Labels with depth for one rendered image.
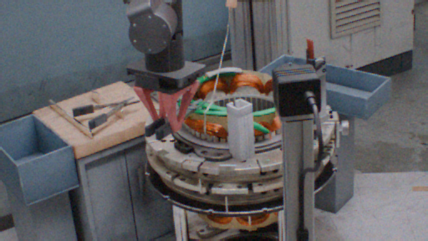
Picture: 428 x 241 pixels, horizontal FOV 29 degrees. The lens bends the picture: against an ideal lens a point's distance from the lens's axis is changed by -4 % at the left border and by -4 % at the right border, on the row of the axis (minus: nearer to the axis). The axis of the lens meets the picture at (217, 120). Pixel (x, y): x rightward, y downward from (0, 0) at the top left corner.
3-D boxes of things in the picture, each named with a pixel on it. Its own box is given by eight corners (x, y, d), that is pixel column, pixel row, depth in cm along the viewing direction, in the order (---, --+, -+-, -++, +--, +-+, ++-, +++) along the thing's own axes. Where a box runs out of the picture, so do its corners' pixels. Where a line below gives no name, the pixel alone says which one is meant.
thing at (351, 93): (387, 202, 174) (391, 77, 161) (364, 227, 167) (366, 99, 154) (287, 173, 188) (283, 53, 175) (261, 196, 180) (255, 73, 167)
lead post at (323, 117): (329, 120, 141) (328, 55, 135) (317, 125, 139) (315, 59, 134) (323, 116, 142) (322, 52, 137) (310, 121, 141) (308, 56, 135)
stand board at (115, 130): (77, 160, 146) (74, 147, 144) (33, 122, 160) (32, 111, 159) (173, 123, 155) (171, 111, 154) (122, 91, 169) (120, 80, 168)
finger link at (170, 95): (174, 143, 122) (170, 81, 118) (136, 132, 126) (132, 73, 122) (202, 126, 127) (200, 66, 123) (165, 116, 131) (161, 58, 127)
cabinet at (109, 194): (99, 277, 158) (78, 159, 146) (57, 234, 171) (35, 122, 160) (184, 240, 167) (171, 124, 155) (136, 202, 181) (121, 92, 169)
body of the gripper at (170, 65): (180, 91, 118) (177, 41, 115) (124, 79, 123) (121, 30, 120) (207, 77, 123) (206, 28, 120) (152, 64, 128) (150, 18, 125)
